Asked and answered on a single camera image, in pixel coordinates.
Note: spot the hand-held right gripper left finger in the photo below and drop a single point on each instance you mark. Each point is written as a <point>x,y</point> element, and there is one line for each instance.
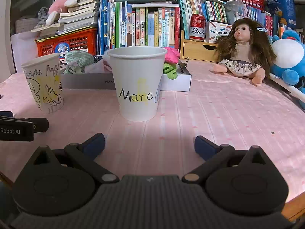
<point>95,145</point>

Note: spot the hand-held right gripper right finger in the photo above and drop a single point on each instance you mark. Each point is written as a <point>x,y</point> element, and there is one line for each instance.
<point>205,148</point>

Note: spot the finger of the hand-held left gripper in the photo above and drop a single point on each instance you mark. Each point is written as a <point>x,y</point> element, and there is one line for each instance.
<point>41,125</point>

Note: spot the white shallow box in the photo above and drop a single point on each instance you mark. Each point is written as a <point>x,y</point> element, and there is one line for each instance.
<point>90,81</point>

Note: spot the green checkered scrunchie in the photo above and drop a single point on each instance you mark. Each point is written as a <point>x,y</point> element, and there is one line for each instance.
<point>78,59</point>

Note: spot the pale pink fluffy sock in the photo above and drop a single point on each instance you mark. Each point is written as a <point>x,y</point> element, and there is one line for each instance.
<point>99,68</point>

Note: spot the green scrunchie with pink bow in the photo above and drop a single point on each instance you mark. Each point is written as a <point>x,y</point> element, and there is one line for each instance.
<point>171,57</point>

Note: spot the pink tablecloth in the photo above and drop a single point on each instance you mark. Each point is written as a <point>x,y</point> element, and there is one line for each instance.
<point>214,112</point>

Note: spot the scribbled white paper cup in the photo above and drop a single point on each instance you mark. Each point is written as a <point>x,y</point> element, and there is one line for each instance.
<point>41,83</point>

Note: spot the white paper cup with lettering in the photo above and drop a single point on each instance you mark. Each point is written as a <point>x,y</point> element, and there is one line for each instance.
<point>138,76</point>

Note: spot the black binder clip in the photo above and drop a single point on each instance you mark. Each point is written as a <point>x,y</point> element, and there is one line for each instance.
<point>183,65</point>

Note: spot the red plastic crate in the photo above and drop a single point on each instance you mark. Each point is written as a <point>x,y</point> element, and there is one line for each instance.
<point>76,41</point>

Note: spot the wooden drawer box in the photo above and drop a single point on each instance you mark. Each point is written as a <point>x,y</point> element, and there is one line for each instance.
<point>197,51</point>

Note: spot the white plastic pipe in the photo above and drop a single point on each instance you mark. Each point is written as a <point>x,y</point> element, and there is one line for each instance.
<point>290,88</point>

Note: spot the brown-haired doll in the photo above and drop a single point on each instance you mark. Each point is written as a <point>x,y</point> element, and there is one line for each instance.
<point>245,47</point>

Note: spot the grey plush toy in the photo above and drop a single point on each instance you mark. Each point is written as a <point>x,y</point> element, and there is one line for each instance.
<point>42,16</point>

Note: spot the stack of worn books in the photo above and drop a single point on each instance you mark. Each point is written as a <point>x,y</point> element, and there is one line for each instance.
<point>76,16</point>

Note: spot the white pencil box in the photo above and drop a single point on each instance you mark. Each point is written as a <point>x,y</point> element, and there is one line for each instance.
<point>218,32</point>

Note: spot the pink plush rabbit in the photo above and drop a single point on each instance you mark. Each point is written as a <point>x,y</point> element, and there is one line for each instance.
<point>59,6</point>

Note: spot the red beer can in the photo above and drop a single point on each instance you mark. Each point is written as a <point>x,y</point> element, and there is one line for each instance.
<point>197,27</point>

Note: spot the blue plush toy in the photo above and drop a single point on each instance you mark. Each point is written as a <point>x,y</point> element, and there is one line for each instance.
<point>288,57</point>

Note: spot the row of colourful upright books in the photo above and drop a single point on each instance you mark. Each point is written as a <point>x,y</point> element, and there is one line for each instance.
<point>138,26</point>

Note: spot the clear plastic bag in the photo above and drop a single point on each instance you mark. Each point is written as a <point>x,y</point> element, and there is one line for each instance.
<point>234,9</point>

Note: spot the blue cardboard box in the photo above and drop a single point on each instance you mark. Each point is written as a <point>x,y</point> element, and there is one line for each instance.
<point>281,4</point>

